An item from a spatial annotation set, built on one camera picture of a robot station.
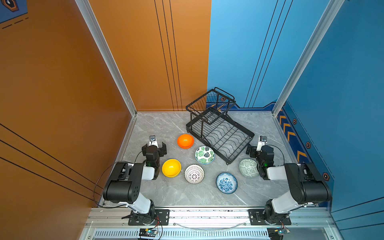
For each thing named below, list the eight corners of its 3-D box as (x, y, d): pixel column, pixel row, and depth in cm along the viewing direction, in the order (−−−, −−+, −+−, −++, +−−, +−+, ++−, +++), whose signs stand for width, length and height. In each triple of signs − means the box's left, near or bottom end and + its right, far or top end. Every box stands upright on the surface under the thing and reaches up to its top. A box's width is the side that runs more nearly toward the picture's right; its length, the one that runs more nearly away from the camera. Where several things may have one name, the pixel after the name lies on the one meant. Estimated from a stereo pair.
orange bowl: (175, 147, 101) (175, 143, 98) (181, 135, 108) (181, 132, 104) (189, 151, 99) (189, 148, 96) (195, 139, 105) (195, 136, 102)
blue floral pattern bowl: (216, 194, 82) (217, 192, 79) (215, 175, 89) (215, 172, 86) (237, 194, 82) (239, 192, 79) (234, 175, 89) (235, 172, 86)
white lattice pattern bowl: (184, 184, 85) (183, 181, 82) (185, 167, 92) (184, 164, 88) (204, 184, 85) (204, 181, 82) (204, 167, 92) (204, 164, 88)
